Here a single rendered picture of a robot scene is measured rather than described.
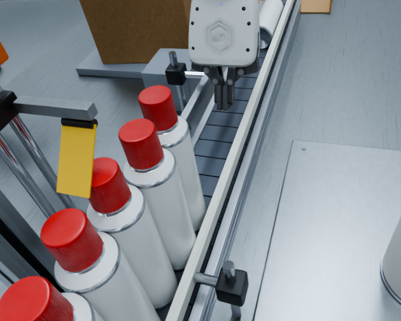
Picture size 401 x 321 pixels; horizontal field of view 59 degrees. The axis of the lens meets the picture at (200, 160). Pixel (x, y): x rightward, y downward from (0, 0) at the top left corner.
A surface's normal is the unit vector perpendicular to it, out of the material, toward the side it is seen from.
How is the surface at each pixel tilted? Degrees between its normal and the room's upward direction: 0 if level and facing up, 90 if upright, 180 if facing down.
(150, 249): 90
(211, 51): 70
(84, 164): 47
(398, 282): 90
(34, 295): 2
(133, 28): 90
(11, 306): 2
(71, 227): 2
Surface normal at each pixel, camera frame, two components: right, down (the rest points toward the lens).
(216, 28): -0.34, 0.42
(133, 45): -0.20, 0.71
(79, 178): -0.33, 0.03
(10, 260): 0.94, 0.13
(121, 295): 0.76, 0.37
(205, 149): -0.15, -0.70
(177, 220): 0.60, 0.50
